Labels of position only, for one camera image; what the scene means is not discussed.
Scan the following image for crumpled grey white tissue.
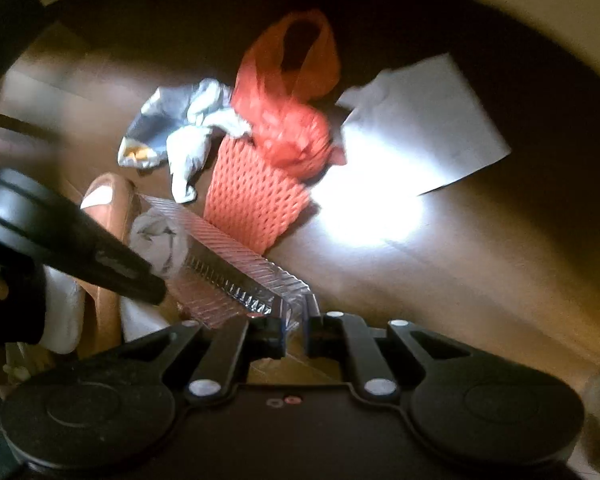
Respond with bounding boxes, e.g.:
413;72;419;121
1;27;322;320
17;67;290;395
130;210;188;278

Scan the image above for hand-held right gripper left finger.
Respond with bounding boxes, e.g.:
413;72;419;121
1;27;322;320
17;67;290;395
122;316;288;406

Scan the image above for white paper sheet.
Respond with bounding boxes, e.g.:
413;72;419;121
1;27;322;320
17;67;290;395
335;52;512;196

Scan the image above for orange foam net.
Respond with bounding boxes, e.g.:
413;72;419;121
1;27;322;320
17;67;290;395
202;137;313;256

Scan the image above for clear ribbed plastic tray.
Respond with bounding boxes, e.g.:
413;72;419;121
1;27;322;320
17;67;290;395
130;192;321;331

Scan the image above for white cloth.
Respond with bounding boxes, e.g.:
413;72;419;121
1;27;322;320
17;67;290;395
42;267;87;356

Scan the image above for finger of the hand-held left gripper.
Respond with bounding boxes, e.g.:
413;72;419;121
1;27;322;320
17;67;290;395
55;199;170;307

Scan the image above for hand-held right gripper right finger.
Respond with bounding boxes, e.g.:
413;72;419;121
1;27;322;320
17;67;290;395
304;310;473;406

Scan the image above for orange plastic bag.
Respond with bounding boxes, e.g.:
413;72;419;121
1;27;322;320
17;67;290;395
230;9;348;181

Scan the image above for tan slipper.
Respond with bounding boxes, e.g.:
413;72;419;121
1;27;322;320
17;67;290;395
79;172;137;356

